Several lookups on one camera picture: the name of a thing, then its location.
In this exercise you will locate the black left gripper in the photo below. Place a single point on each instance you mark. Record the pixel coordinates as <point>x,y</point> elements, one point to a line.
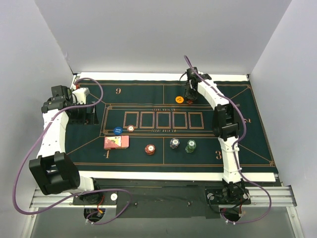
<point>87,117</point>

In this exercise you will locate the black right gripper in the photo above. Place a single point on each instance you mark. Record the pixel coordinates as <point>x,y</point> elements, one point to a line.
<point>188,91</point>

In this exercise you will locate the orange big blind button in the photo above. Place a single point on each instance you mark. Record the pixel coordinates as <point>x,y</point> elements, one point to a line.
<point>179,99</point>

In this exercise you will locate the blue small blind button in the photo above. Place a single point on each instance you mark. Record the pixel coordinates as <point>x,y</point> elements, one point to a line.
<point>118,130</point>

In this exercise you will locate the single red poker chip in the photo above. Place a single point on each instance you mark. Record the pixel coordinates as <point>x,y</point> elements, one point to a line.
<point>130,128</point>

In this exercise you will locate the blue poker chip stack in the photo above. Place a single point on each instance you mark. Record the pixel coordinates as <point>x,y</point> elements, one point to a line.
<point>174,143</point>

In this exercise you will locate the red poker chip stack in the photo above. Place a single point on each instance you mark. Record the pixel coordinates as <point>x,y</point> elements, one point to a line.
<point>150,149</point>

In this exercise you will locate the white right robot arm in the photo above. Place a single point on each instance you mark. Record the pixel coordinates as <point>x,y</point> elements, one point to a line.
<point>226,124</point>

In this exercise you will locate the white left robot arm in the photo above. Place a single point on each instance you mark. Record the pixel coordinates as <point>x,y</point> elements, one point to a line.
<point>53,170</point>

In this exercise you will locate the red playing card deck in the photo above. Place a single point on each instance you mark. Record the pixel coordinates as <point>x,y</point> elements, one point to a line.
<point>116,142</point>

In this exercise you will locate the green poker table mat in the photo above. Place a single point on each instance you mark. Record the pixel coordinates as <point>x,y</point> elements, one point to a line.
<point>151,108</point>

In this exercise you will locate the green poker chip stack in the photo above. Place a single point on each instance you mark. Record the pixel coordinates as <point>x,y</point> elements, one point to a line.
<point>191,146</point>

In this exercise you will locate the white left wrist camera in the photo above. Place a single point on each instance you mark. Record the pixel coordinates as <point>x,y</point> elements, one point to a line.
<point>80,95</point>

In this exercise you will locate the aluminium mounting rail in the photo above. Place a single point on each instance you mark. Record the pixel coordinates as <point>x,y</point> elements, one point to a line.
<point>276,196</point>

